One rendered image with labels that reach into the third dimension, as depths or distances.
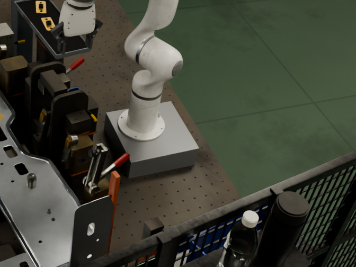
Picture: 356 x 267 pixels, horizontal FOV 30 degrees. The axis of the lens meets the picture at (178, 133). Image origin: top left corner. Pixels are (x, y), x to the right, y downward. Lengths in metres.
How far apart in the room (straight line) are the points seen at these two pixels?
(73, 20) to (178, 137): 0.89
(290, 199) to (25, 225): 0.92
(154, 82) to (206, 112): 1.67
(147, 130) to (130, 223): 0.40
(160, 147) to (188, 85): 1.67
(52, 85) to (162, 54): 0.42
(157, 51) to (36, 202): 0.70
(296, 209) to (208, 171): 1.34
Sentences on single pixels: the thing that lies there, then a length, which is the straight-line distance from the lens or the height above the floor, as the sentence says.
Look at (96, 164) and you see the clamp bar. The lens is 1.98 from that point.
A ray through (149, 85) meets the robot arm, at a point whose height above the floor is 1.07.
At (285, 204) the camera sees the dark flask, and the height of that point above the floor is 1.61.
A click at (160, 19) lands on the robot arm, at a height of 1.34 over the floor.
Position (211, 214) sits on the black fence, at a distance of 1.39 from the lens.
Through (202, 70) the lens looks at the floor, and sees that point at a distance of 4.38.
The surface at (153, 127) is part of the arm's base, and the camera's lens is 2.64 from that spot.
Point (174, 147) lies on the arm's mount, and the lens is 2.61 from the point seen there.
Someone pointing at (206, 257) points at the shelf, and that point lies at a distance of 1.47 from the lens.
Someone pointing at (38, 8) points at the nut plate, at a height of 1.16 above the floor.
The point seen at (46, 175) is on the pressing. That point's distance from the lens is 2.16.
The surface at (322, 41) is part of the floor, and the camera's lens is 5.04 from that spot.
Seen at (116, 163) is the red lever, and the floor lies 1.12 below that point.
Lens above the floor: 2.58
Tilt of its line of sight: 42 degrees down
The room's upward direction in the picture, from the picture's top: 13 degrees clockwise
